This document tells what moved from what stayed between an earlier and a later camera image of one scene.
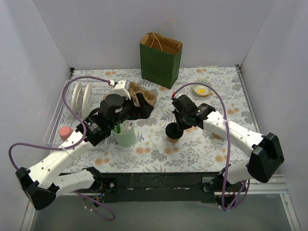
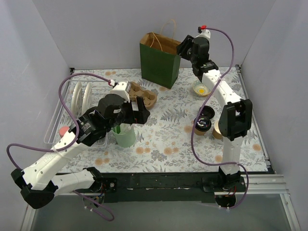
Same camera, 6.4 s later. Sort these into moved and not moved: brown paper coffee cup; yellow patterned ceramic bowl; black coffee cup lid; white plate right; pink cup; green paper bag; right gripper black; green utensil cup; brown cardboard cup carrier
Moved: right gripper black; brown paper coffee cup; black coffee cup lid
Not moved: brown cardboard cup carrier; green utensil cup; green paper bag; white plate right; yellow patterned ceramic bowl; pink cup
